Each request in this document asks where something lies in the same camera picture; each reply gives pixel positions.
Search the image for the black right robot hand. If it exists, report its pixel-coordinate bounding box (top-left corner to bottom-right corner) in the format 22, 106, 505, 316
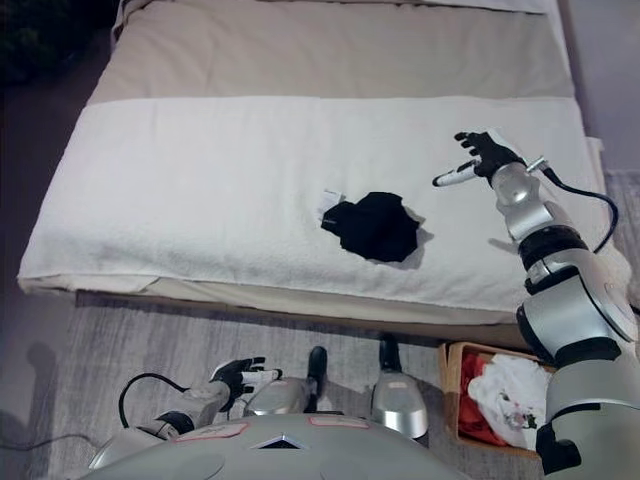
432, 128, 527, 189

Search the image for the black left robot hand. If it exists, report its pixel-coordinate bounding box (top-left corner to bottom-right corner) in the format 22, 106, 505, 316
208, 356, 284, 402

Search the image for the black garment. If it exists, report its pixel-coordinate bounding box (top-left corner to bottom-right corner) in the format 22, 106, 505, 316
320, 190, 421, 263

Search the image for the bed with white blanket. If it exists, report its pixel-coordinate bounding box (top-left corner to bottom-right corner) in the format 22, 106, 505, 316
73, 0, 607, 352

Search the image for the white bed sheet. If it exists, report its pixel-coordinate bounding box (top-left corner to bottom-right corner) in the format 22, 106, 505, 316
387, 0, 547, 15

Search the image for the wicker laundry basket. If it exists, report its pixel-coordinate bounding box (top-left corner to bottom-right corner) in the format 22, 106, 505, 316
438, 341, 557, 462

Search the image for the silver left robot leg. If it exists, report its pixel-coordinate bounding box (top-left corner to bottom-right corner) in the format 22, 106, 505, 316
243, 345, 330, 418

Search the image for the silver robot leg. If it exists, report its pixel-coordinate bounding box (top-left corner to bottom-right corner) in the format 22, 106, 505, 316
243, 345, 330, 418
370, 335, 431, 443

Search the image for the grey rug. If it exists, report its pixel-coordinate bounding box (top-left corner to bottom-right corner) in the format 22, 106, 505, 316
0, 168, 640, 480

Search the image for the silver robot torso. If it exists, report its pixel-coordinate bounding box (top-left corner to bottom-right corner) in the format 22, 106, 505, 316
87, 411, 479, 480

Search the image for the silver right robot leg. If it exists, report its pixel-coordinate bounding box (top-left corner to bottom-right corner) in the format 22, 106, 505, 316
370, 335, 431, 443

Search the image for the beige duvet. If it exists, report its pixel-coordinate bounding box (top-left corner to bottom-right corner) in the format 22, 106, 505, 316
93, 0, 577, 327

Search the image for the white printed garment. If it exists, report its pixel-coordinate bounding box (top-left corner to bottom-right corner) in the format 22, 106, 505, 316
466, 353, 552, 451

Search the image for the red garment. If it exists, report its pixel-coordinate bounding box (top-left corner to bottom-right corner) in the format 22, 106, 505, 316
458, 351, 507, 442

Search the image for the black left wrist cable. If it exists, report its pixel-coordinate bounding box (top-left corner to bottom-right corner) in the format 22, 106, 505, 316
118, 372, 195, 432

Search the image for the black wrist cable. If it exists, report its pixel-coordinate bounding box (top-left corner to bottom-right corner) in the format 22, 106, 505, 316
118, 372, 195, 432
523, 156, 620, 254

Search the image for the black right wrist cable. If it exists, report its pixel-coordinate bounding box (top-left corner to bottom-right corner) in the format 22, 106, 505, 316
523, 156, 620, 254

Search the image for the thin black floor cable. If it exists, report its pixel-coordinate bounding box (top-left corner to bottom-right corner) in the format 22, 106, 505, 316
0, 432, 104, 452

